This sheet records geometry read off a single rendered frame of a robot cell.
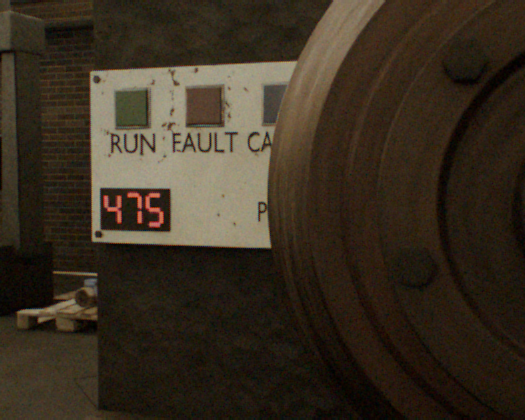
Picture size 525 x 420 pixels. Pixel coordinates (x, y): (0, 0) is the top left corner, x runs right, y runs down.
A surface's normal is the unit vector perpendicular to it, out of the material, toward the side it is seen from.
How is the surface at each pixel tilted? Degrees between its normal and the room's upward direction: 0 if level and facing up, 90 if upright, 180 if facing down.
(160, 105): 90
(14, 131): 90
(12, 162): 90
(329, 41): 90
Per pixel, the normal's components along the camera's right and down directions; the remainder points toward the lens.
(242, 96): -0.30, 0.05
